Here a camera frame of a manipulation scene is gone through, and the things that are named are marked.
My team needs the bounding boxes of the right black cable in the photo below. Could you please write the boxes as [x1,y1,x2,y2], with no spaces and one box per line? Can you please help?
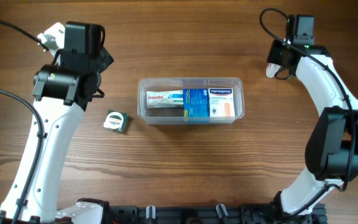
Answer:
[259,7,357,218]

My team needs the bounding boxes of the white Hansaplast plaster box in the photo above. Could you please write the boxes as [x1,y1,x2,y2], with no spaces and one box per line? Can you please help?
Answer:
[208,88,235,117]

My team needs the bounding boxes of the blue VapoDrops box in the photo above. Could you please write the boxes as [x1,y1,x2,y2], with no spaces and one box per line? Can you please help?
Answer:
[183,88,209,118]

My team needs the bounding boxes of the clear spray bottle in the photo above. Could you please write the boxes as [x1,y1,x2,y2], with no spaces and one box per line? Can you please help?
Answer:
[266,63,281,78]

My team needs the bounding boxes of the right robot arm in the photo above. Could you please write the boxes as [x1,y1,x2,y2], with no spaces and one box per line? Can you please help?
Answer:
[266,14,358,220]

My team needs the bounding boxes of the clear plastic container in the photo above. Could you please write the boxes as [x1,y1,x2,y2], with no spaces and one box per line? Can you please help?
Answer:
[137,77,245,125]

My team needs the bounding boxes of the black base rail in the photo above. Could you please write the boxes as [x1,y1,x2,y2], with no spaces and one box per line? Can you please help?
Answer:
[110,204,328,224]

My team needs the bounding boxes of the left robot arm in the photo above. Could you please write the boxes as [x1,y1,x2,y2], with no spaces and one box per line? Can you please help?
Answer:
[0,22,113,223]

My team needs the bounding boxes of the white Panadol box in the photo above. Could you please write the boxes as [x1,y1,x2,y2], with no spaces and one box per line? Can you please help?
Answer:
[146,90,184,108]

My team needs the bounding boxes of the green round-label box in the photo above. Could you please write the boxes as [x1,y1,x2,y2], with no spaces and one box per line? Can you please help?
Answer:
[103,110,129,134]

